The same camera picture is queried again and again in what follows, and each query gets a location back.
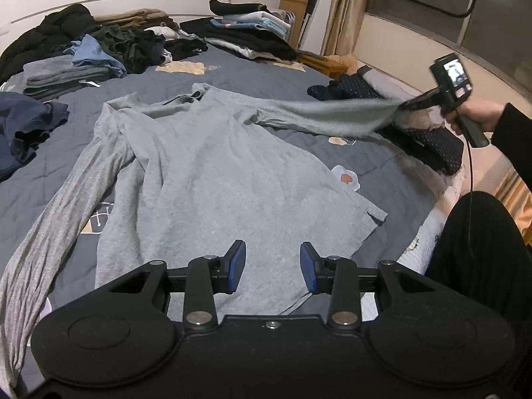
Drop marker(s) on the beige curtain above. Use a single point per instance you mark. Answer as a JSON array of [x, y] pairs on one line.
[[343, 8]]

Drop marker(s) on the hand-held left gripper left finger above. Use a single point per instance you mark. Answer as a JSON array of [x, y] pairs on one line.
[[235, 266]]

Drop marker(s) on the grey long-sleeve shirt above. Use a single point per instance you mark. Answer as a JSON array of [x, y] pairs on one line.
[[208, 166]]

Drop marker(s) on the beige fluffy cushion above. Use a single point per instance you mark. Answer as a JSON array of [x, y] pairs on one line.
[[347, 62]]

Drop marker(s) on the light blue garment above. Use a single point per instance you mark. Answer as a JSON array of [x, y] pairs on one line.
[[93, 54]]

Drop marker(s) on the person's right forearm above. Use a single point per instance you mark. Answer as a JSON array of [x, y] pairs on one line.
[[515, 133]]

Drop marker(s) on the dark dotted garment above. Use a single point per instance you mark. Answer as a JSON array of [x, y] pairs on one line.
[[436, 145]]

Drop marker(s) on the white printed cloth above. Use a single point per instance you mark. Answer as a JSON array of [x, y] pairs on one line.
[[167, 56]]

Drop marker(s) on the black flat garment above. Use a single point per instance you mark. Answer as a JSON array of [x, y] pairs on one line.
[[185, 48]]

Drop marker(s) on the dark green garment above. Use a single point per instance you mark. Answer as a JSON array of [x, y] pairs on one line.
[[116, 43]]

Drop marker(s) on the pile of dark unfolded clothes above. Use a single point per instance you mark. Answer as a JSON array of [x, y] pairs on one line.
[[124, 0]]

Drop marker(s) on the white printed bed sheet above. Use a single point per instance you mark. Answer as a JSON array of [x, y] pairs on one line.
[[432, 232]]

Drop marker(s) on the black folded garment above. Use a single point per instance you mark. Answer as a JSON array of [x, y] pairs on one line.
[[232, 7]]

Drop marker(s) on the navy blue garment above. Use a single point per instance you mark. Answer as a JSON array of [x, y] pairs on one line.
[[25, 120]]

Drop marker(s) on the person's right hand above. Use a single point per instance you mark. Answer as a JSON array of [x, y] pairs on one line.
[[484, 114]]

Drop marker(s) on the khaki folded clothes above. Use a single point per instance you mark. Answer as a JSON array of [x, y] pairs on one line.
[[133, 16]]

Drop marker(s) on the black folded clothes stack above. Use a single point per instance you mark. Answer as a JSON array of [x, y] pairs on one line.
[[249, 39]]

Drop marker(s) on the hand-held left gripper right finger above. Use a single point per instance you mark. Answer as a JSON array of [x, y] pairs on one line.
[[309, 268]]

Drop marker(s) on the white garment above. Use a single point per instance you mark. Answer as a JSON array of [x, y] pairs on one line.
[[160, 31]]

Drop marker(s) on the light blue folded towel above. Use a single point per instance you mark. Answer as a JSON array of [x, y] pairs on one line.
[[266, 23]]

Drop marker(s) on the person's black trouser leg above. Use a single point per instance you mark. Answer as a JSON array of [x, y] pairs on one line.
[[482, 249]]

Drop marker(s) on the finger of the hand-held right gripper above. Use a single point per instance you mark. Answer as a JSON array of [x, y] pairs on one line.
[[419, 102]]

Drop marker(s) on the white fan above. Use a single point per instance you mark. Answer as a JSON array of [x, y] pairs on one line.
[[304, 29]]

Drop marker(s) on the grey folded garment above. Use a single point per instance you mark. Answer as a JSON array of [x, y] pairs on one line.
[[50, 72]]

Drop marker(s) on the black jacket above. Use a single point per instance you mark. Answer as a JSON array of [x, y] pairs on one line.
[[50, 29]]

